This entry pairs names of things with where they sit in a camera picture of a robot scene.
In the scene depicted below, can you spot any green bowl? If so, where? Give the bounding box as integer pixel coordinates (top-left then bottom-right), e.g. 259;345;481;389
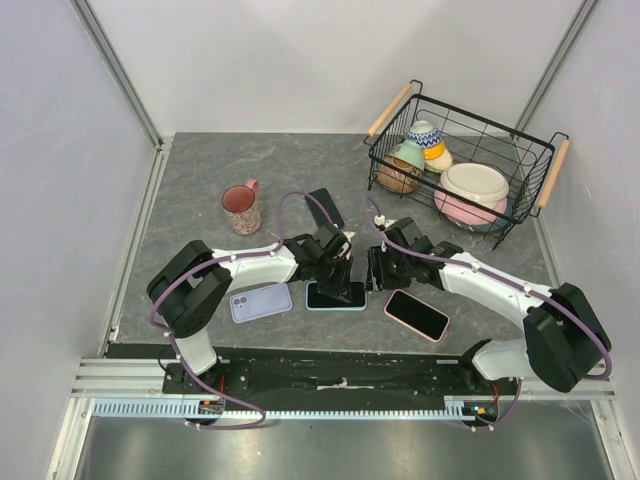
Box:
387;140;425;171

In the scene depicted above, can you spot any blue patterned bowl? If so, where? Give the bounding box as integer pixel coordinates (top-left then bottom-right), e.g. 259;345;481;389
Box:
405;120;443;149

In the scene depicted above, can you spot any pink floral mug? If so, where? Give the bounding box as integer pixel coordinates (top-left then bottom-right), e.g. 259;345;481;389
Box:
222;179;261;235

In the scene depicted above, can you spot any slotted cable duct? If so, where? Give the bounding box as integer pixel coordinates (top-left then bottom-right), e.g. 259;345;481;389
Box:
93;398;475;421

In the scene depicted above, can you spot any light blue phone case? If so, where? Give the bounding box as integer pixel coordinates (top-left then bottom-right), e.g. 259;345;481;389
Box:
304;281;369;313

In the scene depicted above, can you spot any pink phone case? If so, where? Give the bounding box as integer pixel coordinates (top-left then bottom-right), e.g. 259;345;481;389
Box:
383;288;451;343

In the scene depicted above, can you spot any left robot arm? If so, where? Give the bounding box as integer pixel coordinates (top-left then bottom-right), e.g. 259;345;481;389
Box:
147;224;354;393

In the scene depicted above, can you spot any black wire basket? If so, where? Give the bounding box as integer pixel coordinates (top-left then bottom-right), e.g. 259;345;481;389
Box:
364;80;569;246

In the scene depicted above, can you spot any yellow white bowl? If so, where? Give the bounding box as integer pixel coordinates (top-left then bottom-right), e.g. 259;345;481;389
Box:
423;141;453;173

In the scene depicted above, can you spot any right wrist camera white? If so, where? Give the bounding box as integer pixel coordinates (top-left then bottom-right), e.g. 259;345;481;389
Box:
373;214;396;252

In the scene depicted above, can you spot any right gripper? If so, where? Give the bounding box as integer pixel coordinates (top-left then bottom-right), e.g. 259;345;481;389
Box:
363;244;412;292

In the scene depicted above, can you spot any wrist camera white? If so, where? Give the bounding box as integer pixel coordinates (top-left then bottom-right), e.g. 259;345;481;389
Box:
373;214;396;252
343;231;356;244

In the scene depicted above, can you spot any cream bowl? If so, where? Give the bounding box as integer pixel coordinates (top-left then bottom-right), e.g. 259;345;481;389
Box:
440;163;509;204

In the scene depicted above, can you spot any teal bowl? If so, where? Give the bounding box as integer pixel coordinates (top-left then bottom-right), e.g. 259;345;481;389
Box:
467;201;513;233

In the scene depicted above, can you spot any blue-edged black phone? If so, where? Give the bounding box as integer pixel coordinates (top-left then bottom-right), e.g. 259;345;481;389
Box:
305;188;345;229

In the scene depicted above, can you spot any aluminium frame rail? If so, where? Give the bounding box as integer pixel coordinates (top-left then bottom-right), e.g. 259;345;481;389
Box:
71;359;164;398

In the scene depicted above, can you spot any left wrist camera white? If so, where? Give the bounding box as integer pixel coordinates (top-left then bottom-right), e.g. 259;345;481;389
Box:
343;231;356;244

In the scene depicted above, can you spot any brown bowl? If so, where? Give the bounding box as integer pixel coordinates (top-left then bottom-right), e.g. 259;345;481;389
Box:
377;156;422;195

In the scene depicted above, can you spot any lavender phone case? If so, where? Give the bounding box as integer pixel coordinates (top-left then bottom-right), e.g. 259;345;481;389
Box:
229;283;292;324

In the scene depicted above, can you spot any pink bowl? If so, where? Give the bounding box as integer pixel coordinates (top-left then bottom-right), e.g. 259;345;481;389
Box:
434;190;508;226

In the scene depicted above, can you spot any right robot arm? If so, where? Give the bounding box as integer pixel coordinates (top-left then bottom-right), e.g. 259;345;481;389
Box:
367;214;612;394

